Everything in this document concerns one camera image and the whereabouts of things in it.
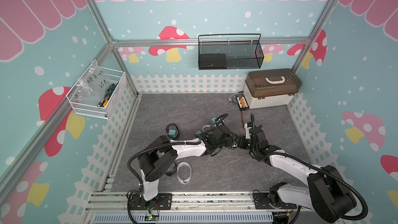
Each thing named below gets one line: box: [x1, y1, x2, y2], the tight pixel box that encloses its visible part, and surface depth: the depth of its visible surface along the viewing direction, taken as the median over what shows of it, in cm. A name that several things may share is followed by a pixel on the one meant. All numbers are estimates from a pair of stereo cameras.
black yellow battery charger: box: [235, 94, 250, 111], surface depth 115 cm
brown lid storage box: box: [243, 68, 303, 110], surface depth 103 cm
